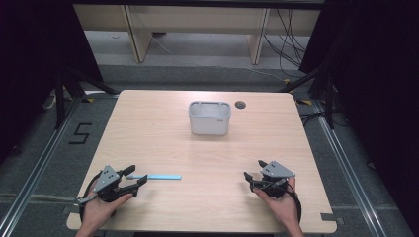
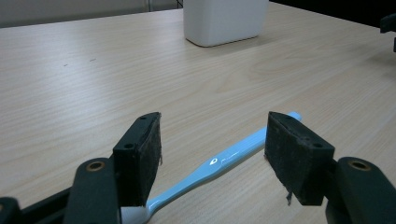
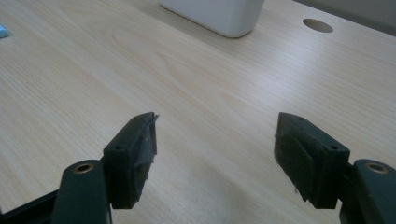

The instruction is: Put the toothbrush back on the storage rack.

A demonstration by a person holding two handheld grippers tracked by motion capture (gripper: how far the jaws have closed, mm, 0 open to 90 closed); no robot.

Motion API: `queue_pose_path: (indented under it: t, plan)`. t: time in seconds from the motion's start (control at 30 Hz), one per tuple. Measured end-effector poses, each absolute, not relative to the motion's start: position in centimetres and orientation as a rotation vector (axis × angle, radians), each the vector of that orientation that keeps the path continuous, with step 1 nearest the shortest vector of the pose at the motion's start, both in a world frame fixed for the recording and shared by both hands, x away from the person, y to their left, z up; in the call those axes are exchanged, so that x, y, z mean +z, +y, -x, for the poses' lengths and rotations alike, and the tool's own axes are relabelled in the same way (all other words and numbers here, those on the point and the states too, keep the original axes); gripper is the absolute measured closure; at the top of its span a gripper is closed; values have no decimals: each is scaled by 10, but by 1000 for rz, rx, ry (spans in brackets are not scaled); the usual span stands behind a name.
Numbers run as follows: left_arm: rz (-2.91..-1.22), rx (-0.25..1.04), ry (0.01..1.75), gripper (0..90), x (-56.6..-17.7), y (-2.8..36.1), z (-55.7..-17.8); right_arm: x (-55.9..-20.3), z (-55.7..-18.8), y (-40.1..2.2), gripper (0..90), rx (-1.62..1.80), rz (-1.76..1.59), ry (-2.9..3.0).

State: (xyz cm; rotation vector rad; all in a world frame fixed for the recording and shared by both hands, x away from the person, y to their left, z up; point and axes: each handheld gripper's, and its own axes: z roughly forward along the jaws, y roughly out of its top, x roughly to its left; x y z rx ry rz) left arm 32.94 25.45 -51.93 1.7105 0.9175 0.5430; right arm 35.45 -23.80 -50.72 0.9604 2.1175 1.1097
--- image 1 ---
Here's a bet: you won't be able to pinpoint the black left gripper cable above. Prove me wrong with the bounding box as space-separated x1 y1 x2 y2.
78 170 117 223

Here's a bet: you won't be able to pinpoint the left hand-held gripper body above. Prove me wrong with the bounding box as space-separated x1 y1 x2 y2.
76 164 124 206

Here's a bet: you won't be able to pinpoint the black metal stand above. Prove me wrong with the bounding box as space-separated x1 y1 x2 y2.
53 65 121 130
278 62 336 130

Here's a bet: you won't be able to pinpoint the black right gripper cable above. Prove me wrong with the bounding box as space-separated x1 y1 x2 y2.
285 181 303 223

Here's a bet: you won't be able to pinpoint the bundle of black cables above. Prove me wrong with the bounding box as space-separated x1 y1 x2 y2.
262 7 312 79

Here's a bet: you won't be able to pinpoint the aluminium floor rail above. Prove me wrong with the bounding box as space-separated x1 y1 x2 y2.
310 98 387 237
0 94 84 237

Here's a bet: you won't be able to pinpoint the person's left hand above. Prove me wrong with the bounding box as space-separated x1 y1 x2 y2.
80 179 134 232

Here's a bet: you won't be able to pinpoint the black curtain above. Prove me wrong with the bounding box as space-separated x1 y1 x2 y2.
0 0 105 166
297 0 419 228

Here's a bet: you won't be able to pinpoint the beige wooden desk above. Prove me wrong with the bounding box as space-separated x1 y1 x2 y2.
72 3 322 65

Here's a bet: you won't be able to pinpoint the black floor cables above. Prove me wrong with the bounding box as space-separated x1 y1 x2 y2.
298 110 344 128

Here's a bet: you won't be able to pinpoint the light blue toothbrush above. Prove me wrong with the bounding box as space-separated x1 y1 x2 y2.
126 173 183 182

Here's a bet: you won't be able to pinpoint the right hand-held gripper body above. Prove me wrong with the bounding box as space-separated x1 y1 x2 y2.
252 160 296 199

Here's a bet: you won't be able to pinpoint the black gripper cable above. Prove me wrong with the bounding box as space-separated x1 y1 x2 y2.
78 170 117 223
285 181 303 223

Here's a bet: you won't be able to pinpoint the person's right hand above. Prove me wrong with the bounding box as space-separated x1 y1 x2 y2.
252 177 299 229

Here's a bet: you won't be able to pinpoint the white plastic basket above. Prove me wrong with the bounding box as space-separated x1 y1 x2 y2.
188 100 232 137

